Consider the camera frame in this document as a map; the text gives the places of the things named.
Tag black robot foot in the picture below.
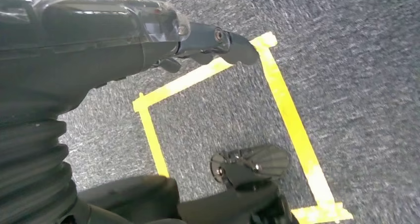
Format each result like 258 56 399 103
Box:
178 145 294 224

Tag yellow floor tape square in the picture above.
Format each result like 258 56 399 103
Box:
132 31 354 224

